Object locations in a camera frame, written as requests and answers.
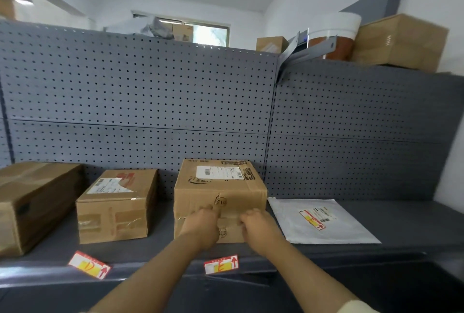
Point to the big cardboard box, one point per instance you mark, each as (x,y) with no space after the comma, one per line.
(398,42)

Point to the person's right fingers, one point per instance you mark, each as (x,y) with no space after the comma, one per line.
(250,216)

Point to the narrow grey pegboard panel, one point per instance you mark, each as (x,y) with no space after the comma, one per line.
(362,127)

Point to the person's right forearm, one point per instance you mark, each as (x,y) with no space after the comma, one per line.
(308,280)

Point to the grey metal shelf board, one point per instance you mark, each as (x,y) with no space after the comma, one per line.
(398,229)

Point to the person's left fingers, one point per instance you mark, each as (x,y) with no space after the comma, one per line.
(210,210)

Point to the person's right hand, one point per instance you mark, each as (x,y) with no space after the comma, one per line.
(261,233)

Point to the window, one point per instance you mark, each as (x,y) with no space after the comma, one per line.
(210,35)

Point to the grey plastic parcel bag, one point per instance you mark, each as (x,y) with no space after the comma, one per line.
(301,51)

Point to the white mailer envelope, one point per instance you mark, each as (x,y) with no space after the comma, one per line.
(326,225)

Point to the red yellow shelf label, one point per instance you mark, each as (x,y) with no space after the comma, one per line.
(221,265)
(89,265)

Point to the large plain cardboard box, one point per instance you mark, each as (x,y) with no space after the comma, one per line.
(32,200)

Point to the cardboard box by window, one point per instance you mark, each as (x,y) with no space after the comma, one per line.
(183,32)

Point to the person's left forearm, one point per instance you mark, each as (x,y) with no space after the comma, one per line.
(152,276)

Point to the taped cardboard box, red print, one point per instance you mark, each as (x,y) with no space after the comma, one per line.
(116,207)

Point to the person's left hand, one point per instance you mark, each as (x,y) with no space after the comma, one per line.
(201,227)

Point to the ceiling light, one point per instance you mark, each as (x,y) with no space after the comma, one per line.
(23,2)

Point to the crumpled grey mailer bag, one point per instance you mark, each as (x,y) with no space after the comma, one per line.
(145,26)

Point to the blurred brown cardboard box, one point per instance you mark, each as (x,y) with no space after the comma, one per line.
(7,7)

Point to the cardboard box with handwritten marks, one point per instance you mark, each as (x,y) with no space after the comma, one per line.
(217,182)

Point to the wide grey pegboard panel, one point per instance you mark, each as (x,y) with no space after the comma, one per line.
(137,95)

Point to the white and brown round tub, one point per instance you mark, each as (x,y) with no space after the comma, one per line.
(339,29)

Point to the small cardboard box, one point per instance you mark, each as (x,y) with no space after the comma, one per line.
(270,44)

